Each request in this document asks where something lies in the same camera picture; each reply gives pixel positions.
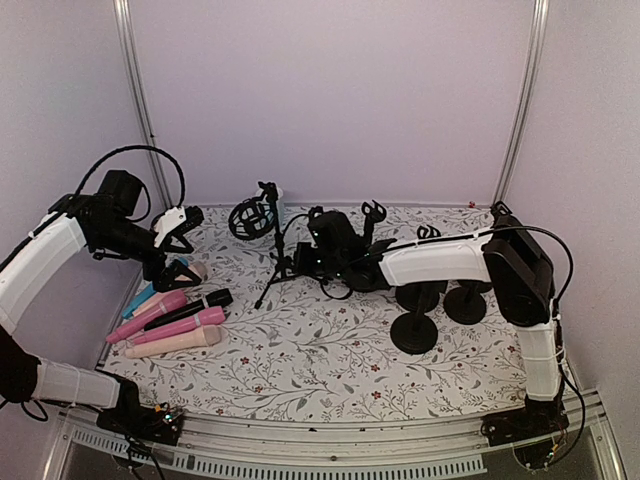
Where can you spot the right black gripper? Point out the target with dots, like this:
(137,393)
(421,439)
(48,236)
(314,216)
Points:
(300,258)

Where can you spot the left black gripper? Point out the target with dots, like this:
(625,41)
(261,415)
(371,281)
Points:
(162,279)

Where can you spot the blue microphone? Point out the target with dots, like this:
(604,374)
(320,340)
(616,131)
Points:
(140,298)

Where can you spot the black microphone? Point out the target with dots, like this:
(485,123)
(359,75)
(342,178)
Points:
(219,298)

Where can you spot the pink microphone back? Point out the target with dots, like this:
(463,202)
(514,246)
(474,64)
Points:
(210,316)

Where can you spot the beige pink microphone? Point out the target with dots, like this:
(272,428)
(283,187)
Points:
(197,267)

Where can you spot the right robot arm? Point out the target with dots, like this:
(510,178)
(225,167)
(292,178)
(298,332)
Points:
(505,255)

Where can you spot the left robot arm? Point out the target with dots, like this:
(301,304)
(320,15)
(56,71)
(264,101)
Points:
(44,276)

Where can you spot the light blue cup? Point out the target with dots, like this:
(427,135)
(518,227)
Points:
(280,207)

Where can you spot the floral table mat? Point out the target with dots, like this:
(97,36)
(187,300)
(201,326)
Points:
(304,353)

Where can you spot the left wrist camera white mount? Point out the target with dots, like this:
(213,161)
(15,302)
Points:
(166,224)

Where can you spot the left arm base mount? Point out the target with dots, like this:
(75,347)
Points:
(161,424)

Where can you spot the left aluminium frame post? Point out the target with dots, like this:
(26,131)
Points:
(124,26)

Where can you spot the aluminium frame post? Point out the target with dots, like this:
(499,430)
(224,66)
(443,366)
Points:
(534,55)
(124,26)

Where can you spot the front aluminium rail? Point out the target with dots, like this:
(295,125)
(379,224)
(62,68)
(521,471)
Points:
(438,448)

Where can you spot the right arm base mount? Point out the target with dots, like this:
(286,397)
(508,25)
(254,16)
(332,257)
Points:
(535,418)

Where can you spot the right aluminium frame post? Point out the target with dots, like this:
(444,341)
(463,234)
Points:
(534,55)

